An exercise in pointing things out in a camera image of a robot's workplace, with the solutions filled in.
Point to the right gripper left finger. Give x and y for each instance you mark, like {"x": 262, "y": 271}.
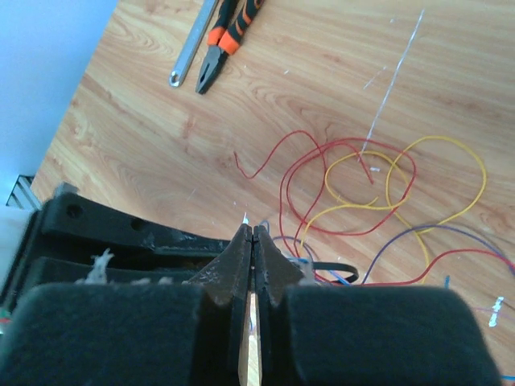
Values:
{"x": 189, "y": 333}

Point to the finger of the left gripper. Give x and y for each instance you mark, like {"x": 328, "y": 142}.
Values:
{"x": 72, "y": 221}
{"x": 46, "y": 269}

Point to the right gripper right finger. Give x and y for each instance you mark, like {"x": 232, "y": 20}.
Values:
{"x": 363, "y": 335}

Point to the black zip tie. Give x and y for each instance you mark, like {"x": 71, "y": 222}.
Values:
{"x": 344, "y": 274}

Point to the silver adjustable wrench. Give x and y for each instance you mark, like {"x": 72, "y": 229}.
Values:
{"x": 191, "y": 44}

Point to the orange black pliers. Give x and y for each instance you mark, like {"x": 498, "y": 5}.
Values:
{"x": 225, "y": 38}

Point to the aluminium frame rail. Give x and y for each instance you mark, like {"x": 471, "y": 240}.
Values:
{"x": 22, "y": 196}

